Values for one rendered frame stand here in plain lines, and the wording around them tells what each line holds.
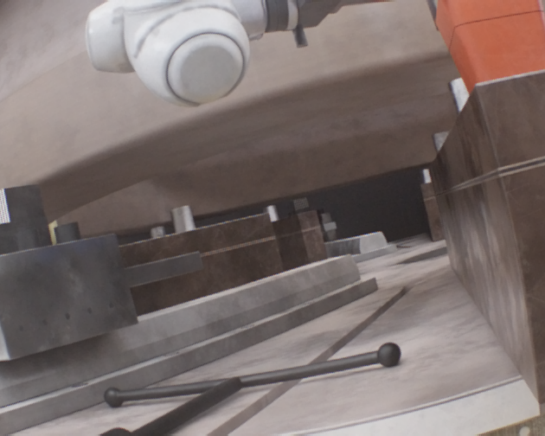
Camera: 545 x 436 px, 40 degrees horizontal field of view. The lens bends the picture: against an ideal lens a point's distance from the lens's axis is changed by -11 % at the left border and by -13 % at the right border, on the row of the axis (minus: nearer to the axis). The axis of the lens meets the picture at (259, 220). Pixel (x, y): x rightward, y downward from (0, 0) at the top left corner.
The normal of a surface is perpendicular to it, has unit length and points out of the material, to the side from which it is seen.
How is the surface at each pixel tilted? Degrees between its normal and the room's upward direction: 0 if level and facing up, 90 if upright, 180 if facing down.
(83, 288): 90
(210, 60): 129
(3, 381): 71
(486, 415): 90
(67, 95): 90
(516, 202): 90
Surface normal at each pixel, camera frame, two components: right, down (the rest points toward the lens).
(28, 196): 0.81, -0.22
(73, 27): -0.53, 0.07
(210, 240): 0.55, -0.16
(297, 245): -0.80, 0.19
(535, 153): -0.18, 0.02
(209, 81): 0.33, 0.52
